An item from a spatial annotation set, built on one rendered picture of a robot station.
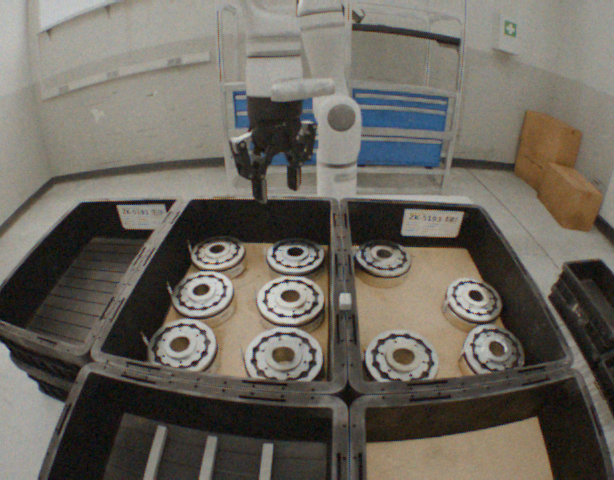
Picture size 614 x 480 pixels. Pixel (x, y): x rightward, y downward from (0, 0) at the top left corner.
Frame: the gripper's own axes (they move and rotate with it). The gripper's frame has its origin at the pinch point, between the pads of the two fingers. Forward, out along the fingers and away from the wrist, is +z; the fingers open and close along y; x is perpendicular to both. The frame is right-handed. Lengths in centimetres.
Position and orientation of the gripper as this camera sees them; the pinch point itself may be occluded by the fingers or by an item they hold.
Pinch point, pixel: (277, 186)
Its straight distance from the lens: 49.6
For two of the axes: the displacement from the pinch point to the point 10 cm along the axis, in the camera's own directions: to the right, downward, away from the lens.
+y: -7.4, 3.8, -5.5
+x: 6.7, 4.2, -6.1
